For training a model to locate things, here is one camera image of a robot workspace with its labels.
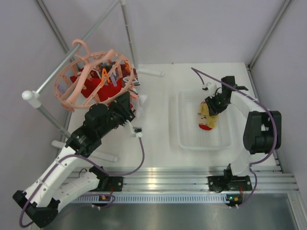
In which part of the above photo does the metal drying rack frame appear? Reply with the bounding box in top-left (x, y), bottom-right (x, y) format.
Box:
top-left (21, 0), bottom-right (166, 163)

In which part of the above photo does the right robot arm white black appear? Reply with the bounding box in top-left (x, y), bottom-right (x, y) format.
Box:
top-left (205, 76), bottom-right (282, 193)

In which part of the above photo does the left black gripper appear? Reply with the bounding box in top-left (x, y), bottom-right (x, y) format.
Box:
top-left (98, 91), bottom-right (135, 138)

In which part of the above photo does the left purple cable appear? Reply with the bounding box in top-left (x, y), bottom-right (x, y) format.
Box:
top-left (18, 138), bottom-right (145, 228)

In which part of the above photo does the purple cable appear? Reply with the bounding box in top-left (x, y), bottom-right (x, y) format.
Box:
top-left (190, 67), bottom-right (279, 209)
top-left (18, 138), bottom-right (145, 228)

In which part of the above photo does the orange clothes peg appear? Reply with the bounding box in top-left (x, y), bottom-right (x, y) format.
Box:
top-left (100, 68), bottom-right (111, 86)

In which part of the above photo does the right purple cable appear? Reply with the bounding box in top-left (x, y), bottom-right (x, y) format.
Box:
top-left (190, 67), bottom-right (279, 209)

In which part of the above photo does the red sock white cuff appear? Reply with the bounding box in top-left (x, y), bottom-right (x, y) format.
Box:
top-left (81, 62), bottom-right (131, 103)

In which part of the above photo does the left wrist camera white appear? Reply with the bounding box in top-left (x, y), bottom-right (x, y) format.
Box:
top-left (128, 123), bottom-right (143, 138)

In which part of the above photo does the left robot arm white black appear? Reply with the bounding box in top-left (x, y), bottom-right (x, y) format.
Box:
top-left (13, 92), bottom-right (135, 228)

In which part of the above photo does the white perforated plastic basket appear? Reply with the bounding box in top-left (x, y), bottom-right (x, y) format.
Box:
top-left (177, 90), bottom-right (234, 151)

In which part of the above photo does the yellow sock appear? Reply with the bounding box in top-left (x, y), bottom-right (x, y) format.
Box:
top-left (198, 102), bottom-right (218, 130)

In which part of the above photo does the pink round clip hanger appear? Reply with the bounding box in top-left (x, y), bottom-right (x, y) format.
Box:
top-left (54, 39), bottom-right (139, 112)

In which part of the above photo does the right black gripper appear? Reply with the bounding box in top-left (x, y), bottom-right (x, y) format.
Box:
top-left (205, 92), bottom-right (230, 116)

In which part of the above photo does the red white patterned sock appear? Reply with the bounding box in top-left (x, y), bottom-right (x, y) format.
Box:
top-left (198, 102), bottom-right (214, 131)

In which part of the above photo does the aluminium mounting rail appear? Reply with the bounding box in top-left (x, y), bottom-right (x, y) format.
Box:
top-left (72, 167), bottom-right (299, 204)

